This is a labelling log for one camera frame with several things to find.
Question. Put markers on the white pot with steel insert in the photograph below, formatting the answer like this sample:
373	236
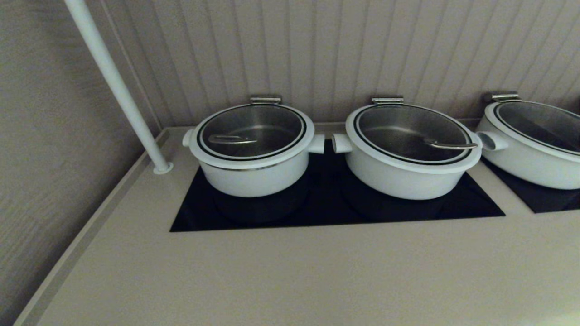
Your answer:
398	185
534	172
253	181

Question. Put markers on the wide black glass cooktop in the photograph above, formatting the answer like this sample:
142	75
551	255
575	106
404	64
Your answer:
317	213

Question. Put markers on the white support pole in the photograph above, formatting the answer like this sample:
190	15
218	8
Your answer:
118	90

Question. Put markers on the steel hinge bracket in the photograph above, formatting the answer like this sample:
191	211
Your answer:
503	97
265	99
387	100

